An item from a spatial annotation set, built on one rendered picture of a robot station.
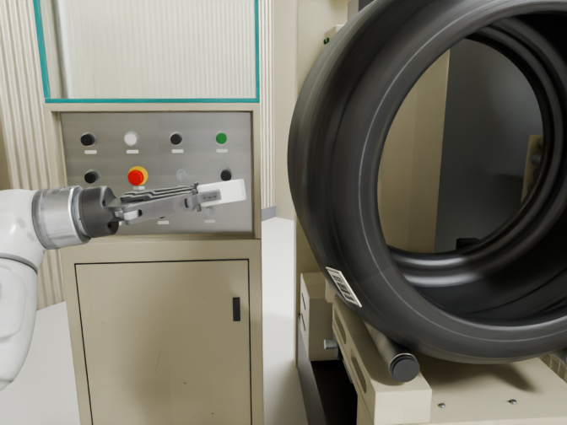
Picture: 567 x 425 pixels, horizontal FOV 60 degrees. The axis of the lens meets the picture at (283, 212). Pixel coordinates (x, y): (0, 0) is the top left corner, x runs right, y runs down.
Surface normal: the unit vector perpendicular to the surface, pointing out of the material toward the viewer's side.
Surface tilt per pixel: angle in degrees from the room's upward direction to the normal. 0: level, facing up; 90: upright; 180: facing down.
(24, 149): 90
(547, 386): 0
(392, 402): 90
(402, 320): 98
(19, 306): 75
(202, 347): 90
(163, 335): 90
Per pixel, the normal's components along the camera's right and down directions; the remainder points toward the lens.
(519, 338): 0.08, 0.42
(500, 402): 0.00, -0.97
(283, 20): -0.62, 0.19
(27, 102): 0.79, 0.15
